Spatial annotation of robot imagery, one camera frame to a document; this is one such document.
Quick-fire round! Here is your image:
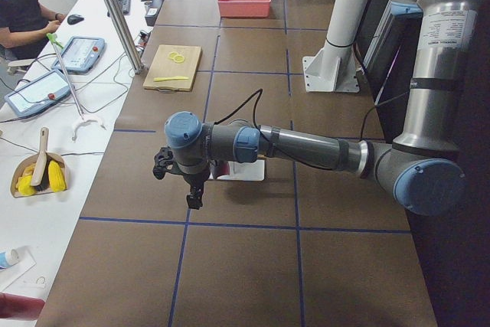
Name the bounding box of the far teach pendant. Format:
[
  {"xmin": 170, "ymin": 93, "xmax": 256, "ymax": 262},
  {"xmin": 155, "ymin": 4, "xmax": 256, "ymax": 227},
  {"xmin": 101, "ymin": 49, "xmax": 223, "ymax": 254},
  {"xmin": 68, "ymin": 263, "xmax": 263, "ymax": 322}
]
[{"xmin": 55, "ymin": 36, "xmax": 106, "ymax": 74}]

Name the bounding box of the white mounting pillar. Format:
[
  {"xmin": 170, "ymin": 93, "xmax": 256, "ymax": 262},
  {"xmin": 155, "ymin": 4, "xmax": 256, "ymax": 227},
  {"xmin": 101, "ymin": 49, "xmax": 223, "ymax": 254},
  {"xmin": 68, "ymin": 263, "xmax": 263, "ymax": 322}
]
[{"xmin": 302, "ymin": 0, "xmax": 368, "ymax": 93}]

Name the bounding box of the beige hand brush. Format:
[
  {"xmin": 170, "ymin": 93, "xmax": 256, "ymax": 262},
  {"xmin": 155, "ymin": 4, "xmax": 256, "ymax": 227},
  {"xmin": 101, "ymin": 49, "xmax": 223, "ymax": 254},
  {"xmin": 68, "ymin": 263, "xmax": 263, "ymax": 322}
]
[{"xmin": 31, "ymin": 127, "xmax": 49, "ymax": 191}]

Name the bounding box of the dark red object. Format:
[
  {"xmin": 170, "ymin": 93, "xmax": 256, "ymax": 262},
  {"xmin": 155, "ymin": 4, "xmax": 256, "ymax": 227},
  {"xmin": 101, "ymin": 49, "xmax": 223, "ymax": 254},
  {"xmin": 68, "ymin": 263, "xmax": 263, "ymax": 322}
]
[{"xmin": 1, "ymin": 293, "xmax": 45, "ymax": 321}]

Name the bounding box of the seated person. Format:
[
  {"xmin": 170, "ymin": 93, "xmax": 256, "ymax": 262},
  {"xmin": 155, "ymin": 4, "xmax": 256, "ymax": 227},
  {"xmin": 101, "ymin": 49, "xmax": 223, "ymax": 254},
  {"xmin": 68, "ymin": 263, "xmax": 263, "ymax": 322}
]
[{"xmin": 1, "ymin": 0, "xmax": 66, "ymax": 59}]

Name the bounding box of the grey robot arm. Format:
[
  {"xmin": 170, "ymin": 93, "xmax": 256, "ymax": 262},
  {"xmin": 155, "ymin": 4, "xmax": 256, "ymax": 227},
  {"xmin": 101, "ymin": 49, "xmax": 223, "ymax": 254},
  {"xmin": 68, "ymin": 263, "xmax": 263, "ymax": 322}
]
[{"xmin": 153, "ymin": 0, "xmax": 488, "ymax": 216}]

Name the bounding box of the front lemon slice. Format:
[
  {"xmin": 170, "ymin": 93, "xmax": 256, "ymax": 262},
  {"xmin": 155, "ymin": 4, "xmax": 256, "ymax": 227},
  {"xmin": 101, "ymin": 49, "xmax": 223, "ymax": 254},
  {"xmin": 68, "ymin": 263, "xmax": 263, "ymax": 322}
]
[{"xmin": 172, "ymin": 54, "xmax": 185, "ymax": 64}]

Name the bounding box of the grey wiping cloth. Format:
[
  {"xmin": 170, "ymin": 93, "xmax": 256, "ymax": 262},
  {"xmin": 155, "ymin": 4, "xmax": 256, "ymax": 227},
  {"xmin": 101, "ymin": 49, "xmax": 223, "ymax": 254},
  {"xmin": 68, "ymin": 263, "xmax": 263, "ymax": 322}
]
[{"xmin": 210, "ymin": 160, "xmax": 230, "ymax": 180}]

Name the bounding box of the yellow cloth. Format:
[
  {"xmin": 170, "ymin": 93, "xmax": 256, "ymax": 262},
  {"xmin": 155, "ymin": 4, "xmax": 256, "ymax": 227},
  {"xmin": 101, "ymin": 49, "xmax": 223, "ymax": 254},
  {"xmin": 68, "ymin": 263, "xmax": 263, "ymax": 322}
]
[{"xmin": 15, "ymin": 160, "xmax": 67, "ymax": 197}]

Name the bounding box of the beige dustpan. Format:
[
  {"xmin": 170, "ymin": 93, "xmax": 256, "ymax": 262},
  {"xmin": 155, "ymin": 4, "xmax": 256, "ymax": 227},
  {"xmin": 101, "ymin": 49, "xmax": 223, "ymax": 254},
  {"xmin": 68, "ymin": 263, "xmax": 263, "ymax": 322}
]
[{"xmin": 11, "ymin": 152, "xmax": 70, "ymax": 198}]

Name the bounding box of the white metal tray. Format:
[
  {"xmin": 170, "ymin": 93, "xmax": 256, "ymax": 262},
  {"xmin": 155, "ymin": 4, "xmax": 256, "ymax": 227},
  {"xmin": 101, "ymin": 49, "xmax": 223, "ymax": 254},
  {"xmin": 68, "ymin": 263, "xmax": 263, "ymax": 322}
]
[{"xmin": 218, "ymin": 160, "xmax": 266, "ymax": 181}]

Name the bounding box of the near teach pendant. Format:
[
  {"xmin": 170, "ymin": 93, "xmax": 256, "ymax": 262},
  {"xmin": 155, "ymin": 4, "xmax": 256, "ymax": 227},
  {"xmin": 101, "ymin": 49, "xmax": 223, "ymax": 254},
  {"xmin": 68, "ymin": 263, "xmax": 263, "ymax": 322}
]
[{"xmin": 4, "ymin": 70, "xmax": 70, "ymax": 117}]

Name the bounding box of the teach pendant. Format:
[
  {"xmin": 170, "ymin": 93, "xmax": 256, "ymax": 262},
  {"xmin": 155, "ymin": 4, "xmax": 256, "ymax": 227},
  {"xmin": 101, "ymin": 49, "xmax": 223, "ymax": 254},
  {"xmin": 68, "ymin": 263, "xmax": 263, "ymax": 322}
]
[
  {"xmin": 4, "ymin": 70, "xmax": 70, "ymax": 117},
  {"xmin": 55, "ymin": 36, "xmax": 106, "ymax": 74}
]

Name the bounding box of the yellow plastic knife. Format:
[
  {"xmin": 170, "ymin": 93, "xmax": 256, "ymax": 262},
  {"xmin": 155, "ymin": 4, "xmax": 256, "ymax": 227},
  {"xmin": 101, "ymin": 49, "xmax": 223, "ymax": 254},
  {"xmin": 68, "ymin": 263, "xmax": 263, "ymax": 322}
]
[{"xmin": 153, "ymin": 76, "xmax": 189, "ymax": 83}]

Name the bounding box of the bamboo cutting board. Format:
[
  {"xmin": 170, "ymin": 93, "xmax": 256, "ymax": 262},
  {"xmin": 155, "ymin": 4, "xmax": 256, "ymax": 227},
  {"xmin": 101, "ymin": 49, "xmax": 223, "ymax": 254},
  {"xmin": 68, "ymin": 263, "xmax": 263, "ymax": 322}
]
[{"xmin": 143, "ymin": 44, "xmax": 202, "ymax": 92}]

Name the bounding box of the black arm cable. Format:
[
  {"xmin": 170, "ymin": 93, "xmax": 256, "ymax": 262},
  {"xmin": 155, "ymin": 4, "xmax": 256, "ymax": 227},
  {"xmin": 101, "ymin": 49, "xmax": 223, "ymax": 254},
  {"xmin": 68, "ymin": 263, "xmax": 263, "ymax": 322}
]
[{"xmin": 218, "ymin": 88, "xmax": 413, "ymax": 171}]

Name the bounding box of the rear lemon slice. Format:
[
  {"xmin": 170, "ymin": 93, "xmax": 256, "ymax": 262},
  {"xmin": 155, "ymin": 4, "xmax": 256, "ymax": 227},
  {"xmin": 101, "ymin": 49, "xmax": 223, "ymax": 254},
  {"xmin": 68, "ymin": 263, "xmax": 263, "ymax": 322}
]
[{"xmin": 168, "ymin": 51, "xmax": 180, "ymax": 60}]

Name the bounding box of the white blue tube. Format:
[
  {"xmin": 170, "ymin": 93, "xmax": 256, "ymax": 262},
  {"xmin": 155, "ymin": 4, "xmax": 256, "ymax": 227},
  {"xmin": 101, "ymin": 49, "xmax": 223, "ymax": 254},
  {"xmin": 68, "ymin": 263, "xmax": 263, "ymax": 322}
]
[{"xmin": 0, "ymin": 249, "xmax": 20, "ymax": 270}]

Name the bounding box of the lemon slice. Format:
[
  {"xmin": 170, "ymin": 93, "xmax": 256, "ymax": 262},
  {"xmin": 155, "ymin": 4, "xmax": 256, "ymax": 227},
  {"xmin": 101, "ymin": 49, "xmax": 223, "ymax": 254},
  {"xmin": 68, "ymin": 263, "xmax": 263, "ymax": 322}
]
[
  {"xmin": 172, "ymin": 54, "xmax": 185, "ymax": 64},
  {"xmin": 168, "ymin": 51, "xmax": 180, "ymax": 60}
]

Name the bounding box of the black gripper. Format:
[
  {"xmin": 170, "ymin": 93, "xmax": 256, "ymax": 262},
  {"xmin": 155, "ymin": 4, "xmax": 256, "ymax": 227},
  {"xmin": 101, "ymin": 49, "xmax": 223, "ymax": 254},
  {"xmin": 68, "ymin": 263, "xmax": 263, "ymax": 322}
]
[{"xmin": 178, "ymin": 162, "xmax": 210, "ymax": 210}]

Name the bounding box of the aluminium frame post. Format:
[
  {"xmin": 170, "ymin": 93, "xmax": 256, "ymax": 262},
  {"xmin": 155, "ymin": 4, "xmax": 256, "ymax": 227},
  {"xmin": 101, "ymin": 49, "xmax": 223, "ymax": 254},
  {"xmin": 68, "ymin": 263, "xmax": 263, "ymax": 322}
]
[{"xmin": 104, "ymin": 0, "xmax": 144, "ymax": 74}]

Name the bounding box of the black computer mouse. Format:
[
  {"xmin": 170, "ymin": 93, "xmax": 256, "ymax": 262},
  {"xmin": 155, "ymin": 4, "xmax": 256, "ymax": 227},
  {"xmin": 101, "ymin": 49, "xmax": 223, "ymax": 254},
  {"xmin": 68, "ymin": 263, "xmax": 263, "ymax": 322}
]
[{"xmin": 67, "ymin": 15, "xmax": 84, "ymax": 25}]

